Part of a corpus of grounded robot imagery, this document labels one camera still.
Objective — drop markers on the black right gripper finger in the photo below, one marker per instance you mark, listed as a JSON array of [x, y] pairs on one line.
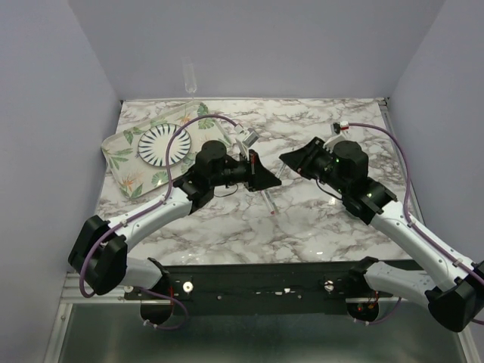
[[296, 162], [304, 153]]

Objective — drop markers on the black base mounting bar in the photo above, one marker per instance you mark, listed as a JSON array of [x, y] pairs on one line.
[[331, 288]]

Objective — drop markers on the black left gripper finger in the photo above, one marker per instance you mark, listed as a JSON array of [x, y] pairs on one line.
[[267, 182], [262, 174]]

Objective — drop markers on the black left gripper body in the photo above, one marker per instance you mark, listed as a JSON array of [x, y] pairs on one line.
[[249, 181]]

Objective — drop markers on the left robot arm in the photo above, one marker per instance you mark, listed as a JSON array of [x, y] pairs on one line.
[[100, 253]]

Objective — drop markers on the white pen with dark tip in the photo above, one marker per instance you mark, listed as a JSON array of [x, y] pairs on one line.
[[280, 170]]

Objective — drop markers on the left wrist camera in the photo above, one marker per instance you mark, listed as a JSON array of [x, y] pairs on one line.
[[245, 138]]

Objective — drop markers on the floral rectangular tray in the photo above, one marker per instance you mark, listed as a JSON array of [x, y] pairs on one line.
[[135, 177]]

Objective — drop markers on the white blue striped plate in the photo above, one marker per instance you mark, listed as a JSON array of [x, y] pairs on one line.
[[154, 142]]

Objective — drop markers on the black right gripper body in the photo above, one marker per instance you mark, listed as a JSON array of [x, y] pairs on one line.
[[321, 162]]

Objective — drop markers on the white marker with pink tip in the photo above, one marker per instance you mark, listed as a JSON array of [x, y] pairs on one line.
[[270, 202]]

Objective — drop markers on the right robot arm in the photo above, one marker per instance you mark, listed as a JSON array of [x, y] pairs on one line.
[[448, 284]]

